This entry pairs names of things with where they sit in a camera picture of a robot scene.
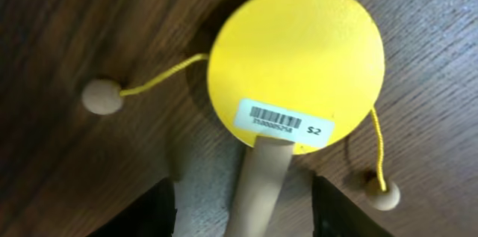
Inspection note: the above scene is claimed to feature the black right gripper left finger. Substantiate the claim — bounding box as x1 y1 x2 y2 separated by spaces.
88 178 177 237

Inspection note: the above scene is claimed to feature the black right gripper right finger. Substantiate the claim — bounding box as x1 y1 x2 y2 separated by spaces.
311 176 392 237

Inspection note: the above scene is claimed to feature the yellow wooden rattle drum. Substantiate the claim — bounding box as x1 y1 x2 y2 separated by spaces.
81 0 400 236

